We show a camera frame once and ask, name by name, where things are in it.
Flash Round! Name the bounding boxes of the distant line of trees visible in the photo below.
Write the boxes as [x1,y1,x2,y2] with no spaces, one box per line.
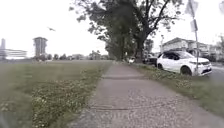
[36,50,109,61]

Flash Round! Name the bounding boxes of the dark car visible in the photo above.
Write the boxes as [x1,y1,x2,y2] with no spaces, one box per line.
[143,55,159,66]

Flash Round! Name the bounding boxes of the grey concrete pavement path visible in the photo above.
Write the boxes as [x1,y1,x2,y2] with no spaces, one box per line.
[68,63,224,128]

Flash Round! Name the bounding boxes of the row of large trees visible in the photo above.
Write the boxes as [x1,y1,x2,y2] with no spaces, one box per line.
[69,0,184,64]

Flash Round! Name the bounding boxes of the wide grass field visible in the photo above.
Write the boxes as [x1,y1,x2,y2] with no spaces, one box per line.
[0,59,114,128]

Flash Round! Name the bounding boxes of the white car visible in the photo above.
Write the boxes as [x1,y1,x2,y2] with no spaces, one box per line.
[156,50,213,77]

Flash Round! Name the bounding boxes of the pale house with porch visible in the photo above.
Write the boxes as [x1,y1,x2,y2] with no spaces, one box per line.
[161,37,224,62]

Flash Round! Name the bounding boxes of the tall tower building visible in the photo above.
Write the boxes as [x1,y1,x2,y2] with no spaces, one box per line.
[32,36,49,60]

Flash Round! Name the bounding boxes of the sign on thin pole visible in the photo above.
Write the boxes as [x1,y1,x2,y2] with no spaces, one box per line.
[184,0,200,76]

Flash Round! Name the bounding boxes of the grass verge strip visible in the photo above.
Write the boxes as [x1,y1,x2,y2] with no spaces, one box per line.
[130,63,224,118]

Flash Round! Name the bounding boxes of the pale distant building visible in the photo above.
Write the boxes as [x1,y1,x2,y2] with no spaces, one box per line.
[0,37,28,61]

